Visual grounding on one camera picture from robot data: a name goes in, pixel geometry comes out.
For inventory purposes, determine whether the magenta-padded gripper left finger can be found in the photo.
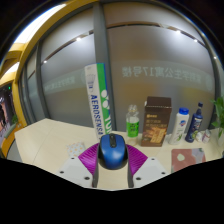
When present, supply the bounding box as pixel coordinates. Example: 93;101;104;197
57;142;101;188

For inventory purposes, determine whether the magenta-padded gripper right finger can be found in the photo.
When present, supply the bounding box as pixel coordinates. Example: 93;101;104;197
125;143;170;188

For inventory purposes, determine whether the blue and black computer mouse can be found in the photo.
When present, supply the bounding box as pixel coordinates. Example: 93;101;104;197
98;133;129;170

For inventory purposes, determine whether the pastel floral mouse pad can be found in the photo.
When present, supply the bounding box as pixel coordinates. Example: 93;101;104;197
170;147;207;174

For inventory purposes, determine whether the small patterned tissue packet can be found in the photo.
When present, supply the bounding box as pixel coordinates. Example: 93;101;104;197
66;141;87;158

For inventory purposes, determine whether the clear bottle with green label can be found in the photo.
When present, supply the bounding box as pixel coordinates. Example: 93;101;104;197
125;104;141;138

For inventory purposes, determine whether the brown cardboard box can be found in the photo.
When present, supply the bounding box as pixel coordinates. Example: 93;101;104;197
140;96;173;148

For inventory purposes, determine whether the white bottle with blue cap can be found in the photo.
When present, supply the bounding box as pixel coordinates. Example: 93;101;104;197
168;107;190;146

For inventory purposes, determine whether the white green shuttlecock tube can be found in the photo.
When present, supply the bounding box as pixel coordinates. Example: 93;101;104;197
84;62;117;141

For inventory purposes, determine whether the dark blue shampoo bottle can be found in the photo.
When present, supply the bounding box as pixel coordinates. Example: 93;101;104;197
184;101;204;144

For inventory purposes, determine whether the green potted plant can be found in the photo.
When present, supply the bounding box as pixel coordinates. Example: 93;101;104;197
210;96;224;148

